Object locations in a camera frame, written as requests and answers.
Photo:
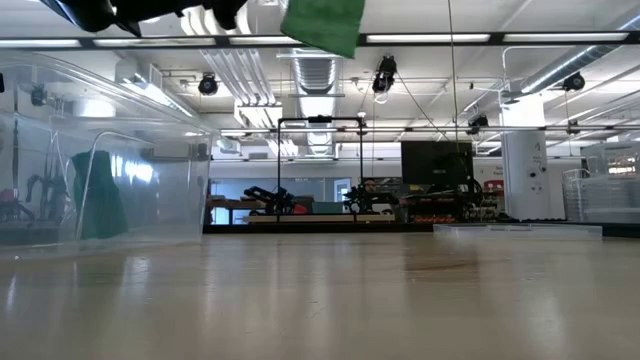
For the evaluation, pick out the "green elastic bandage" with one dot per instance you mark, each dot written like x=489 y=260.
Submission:
x=325 y=25

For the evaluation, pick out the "clear plastic container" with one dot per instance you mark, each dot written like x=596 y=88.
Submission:
x=165 y=200

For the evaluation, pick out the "teal elastic bandage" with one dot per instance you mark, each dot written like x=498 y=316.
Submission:
x=100 y=200

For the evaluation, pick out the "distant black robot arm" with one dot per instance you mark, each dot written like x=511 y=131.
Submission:
x=270 y=197
x=360 y=200

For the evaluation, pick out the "wooden table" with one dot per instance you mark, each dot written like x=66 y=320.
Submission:
x=232 y=203

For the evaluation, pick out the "person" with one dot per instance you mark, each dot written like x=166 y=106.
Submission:
x=370 y=186

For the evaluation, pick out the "black monitor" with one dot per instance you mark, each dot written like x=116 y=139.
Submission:
x=435 y=162

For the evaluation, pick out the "black overhead light bar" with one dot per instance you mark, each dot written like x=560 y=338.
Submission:
x=500 y=38

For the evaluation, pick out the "white round pillar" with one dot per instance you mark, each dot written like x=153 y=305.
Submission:
x=525 y=150

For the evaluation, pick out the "stack of clear lids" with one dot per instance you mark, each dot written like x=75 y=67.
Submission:
x=572 y=197

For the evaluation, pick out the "stack of clear containers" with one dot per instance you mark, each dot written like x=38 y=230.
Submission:
x=612 y=190

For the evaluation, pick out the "silver ceiling duct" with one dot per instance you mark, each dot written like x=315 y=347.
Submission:
x=575 y=62
x=315 y=80

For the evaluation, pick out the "distant black station frame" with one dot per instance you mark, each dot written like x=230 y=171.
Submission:
x=278 y=165

